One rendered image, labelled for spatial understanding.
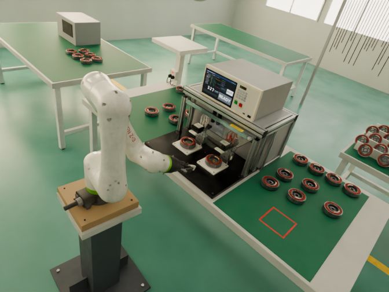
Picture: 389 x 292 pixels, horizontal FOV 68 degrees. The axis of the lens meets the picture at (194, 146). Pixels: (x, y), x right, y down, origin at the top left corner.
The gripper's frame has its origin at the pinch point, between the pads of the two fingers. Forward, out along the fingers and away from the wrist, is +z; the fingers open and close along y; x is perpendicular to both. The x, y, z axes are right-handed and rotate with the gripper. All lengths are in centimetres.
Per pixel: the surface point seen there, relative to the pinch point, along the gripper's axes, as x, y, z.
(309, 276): -8, 82, 6
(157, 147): -5.2, -34.3, 6.4
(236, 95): 50, -4, 12
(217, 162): 8.0, 3.9, 19.9
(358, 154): 62, 60, 128
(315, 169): 34, 46, 76
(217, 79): 53, -21, 10
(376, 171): 56, 77, 120
